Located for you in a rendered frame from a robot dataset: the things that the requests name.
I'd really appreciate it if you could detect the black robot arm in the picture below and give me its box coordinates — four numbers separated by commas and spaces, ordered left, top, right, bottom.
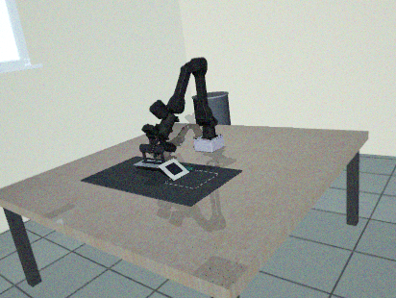
149, 57, 218, 139

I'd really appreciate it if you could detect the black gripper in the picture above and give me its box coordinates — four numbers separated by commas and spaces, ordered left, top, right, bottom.
141, 122, 177, 154

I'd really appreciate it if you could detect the white square tile with dark centre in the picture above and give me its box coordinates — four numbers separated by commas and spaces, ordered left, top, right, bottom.
159, 159, 189, 181

